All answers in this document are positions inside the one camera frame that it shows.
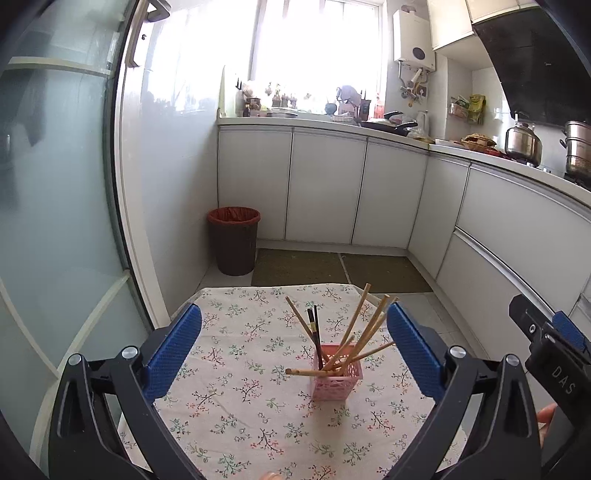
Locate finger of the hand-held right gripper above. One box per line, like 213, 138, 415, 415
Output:
551, 310, 591, 367
509, 295, 555, 342

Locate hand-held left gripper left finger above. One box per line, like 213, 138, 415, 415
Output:
48, 304, 218, 480

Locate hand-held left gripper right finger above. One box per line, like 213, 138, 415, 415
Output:
383, 302, 543, 480

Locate pink perforated plastic basket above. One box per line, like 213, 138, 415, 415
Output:
311, 344, 365, 402

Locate black chopstick with gold band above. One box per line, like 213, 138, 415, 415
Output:
313, 305, 325, 367
307, 308, 324, 367

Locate bunch of wooden chopsticks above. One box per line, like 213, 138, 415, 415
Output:
285, 283, 399, 377

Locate person's right hand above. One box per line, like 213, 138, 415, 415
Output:
536, 402, 560, 448

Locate floral tablecloth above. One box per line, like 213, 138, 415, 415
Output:
117, 284, 467, 480

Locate brown trash bin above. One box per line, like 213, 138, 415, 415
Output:
207, 207, 262, 277

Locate brown floor mat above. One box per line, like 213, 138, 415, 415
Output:
252, 248, 349, 288

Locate red bin liner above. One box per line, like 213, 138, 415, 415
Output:
207, 207, 262, 228

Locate steel kettle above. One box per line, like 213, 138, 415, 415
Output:
504, 121, 544, 167

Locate steel steamer pot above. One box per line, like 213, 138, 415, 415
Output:
560, 120, 591, 180

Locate wicker basket with food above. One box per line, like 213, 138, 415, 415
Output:
462, 133, 498, 151

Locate frosted glass sliding door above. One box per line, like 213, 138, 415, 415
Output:
0, 0, 158, 467

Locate white kitchen base cabinets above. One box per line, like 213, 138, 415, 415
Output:
217, 124, 591, 333

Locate black frying pan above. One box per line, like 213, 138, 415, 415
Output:
359, 111, 419, 137

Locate white kitchen countertop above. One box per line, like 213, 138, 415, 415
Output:
217, 113, 591, 195

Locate black range hood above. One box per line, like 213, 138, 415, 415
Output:
471, 0, 591, 129

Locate water heater pipes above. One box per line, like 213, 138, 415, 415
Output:
398, 65, 429, 108

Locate pale cutting board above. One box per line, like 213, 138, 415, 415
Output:
217, 65, 228, 117

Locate bright kitchen window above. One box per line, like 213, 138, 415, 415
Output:
139, 0, 386, 115

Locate wall rack with packets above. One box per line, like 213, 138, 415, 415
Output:
450, 93, 486, 126

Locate white wall water heater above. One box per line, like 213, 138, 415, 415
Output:
392, 7, 437, 75

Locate white upper wall cabinet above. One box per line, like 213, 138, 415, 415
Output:
427, 0, 474, 52

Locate sliding door handle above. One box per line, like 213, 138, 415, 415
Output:
124, 0, 172, 69

